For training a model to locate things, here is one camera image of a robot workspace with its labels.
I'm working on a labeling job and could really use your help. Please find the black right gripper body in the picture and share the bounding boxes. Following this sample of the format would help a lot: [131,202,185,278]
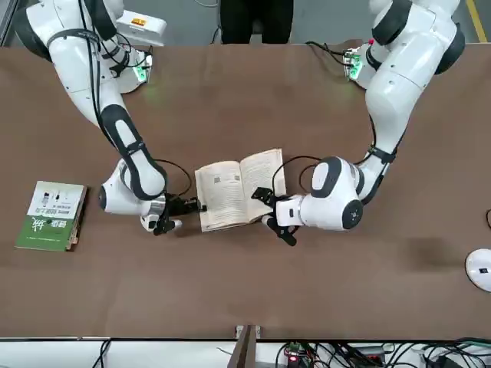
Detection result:
[163,194,187,220]

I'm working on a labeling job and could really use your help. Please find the paperback book cream pages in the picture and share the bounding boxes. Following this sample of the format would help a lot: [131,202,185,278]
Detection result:
[194,148,288,233]

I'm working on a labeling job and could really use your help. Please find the green and white book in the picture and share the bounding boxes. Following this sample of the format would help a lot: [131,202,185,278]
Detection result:
[14,180,88,253]

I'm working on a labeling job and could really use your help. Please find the small circuit board red light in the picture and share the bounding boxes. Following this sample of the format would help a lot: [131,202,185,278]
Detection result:
[282,342,308,364]

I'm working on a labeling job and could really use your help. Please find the white desk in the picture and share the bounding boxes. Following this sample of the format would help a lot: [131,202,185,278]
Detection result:
[0,337,239,368]
[255,339,491,368]

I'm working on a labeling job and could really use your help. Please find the person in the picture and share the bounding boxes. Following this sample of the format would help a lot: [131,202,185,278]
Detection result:
[219,0,295,44]

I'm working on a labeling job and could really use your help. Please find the white box orange label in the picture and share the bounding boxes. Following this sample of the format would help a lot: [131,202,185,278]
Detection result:
[114,10,169,48]

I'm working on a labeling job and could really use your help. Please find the white desk lamp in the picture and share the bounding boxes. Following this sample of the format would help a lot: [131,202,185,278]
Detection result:
[464,248,491,293]

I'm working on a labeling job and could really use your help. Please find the aluminium frame post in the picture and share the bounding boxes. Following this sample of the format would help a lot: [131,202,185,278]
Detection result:
[229,324,264,368]

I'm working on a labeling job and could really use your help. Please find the black base cable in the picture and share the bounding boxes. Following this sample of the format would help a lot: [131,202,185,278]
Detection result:
[305,38,354,62]

